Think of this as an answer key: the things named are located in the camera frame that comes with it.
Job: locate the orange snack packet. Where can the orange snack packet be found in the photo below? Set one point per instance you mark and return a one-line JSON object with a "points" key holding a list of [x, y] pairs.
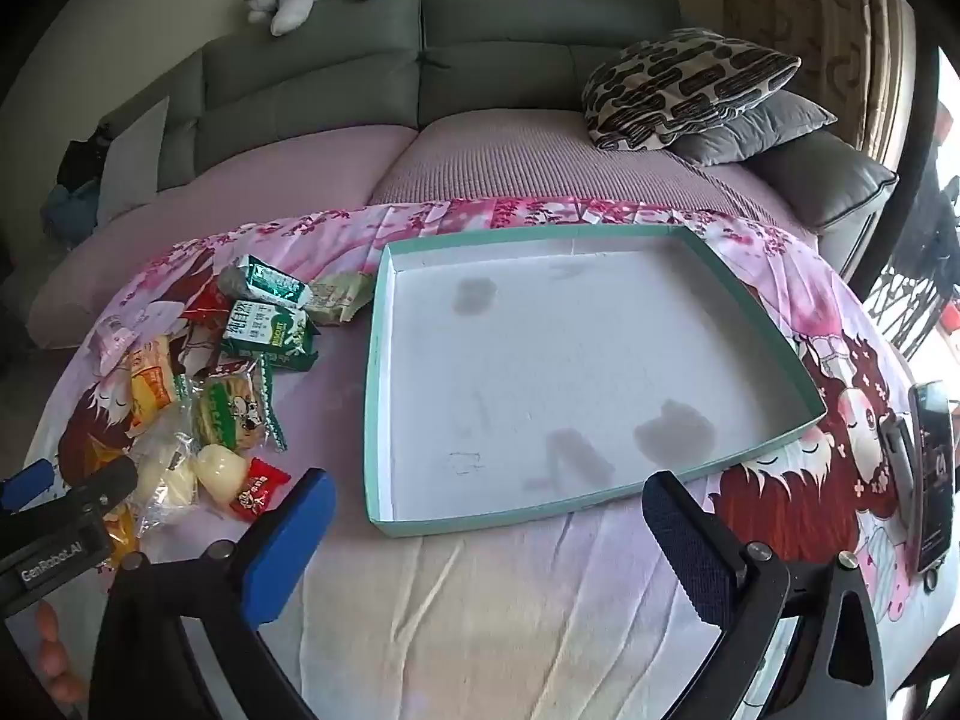
{"points": [[124, 536]]}

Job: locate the clear round pastry packet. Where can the clear round pastry packet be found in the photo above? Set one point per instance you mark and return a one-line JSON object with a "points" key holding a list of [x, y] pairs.
{"points": [[169, 476]]}

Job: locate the dark metal frame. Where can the dark metal frame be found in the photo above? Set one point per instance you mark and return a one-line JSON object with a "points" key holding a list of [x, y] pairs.
{"points": [[922, 262]]}

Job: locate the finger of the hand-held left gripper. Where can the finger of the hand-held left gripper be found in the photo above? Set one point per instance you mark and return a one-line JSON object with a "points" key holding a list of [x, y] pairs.
{"points": [[26, 484], [97, 487]]}

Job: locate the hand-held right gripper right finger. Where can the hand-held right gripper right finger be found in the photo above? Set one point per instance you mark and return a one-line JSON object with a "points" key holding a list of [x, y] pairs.
{"points": [[686, 540]]}

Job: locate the green white snack packet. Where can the green white snack packet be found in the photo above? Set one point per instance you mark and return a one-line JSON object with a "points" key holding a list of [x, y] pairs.
{"points": [[270, 334]]}

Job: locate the person's left hand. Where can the person's left hand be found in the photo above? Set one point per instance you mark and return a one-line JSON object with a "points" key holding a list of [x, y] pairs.
{"points": [[54, 652]]}

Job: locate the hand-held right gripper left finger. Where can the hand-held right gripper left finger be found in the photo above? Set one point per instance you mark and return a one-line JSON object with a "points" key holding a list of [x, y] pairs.
{"points": [[289, 547]]}

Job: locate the pink waffle seat cover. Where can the pink waffle seat cover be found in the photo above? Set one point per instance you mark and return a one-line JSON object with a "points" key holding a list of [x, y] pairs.
{"points": [[225, 195], [525, 157]]}

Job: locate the teal cloth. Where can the teal cloth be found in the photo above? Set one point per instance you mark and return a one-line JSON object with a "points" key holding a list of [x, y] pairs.
{"points": [[67, 210]]}

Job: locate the pale yellow pastry packet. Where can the pale yellow pastry packet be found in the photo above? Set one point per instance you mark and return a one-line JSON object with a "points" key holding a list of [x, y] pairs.
{"points": [[221, 471]]}

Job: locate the beige snack packet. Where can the beige snack packet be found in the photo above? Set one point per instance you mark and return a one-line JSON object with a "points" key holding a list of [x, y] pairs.
{"points": [[337, 296]]}

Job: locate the dark grey pillow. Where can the dark grey pillow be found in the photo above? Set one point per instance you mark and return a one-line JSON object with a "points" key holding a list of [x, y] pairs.
{"points": [[757, 131]]}

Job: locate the beige patterned curtain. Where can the beige patterned curtain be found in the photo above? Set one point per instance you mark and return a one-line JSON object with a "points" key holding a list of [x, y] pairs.
{"points": [[810, 0]]}

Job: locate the pink printed blanket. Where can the pink printed blanket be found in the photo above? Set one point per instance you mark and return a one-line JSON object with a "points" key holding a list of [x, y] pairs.
{"points": [[487, 615]]}

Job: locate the orange bread packet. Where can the orange bread packet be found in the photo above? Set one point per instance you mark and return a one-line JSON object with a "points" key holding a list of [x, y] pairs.
{"points": [[150, 386]]}

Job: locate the light grey pillow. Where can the light grey pillow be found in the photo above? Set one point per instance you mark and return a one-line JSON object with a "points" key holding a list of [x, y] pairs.
{"points": [[131, 165]]}

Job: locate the black smartphone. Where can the black smartphone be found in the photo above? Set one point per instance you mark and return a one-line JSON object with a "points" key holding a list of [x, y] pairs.
{"points": [[934, 465]]}

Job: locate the dark green snack packet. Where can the dark green snack packet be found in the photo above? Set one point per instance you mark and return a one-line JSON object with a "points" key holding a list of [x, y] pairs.
{"points": [[266, 285]]}

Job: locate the green label bread packet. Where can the green label bread packet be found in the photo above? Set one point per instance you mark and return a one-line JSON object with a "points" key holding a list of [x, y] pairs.
{"points": [[225, 412]]}

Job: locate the small red candy packet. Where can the small red candy packet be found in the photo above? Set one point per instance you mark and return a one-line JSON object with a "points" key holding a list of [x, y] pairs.
{"points": [[259, 491]]}

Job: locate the grey sofa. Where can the grey sofa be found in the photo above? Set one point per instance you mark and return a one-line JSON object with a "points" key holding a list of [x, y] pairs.
{"points": [[487, 30]]}

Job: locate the teal cardboard tray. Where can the teal cardboard tray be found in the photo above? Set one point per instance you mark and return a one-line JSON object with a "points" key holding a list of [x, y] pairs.
{"points": [[562, 360]]}

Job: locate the black white patterned pillow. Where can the black white patterned pillow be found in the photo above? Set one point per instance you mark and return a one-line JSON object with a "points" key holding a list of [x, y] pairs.
{"points": [[675, 82]]}

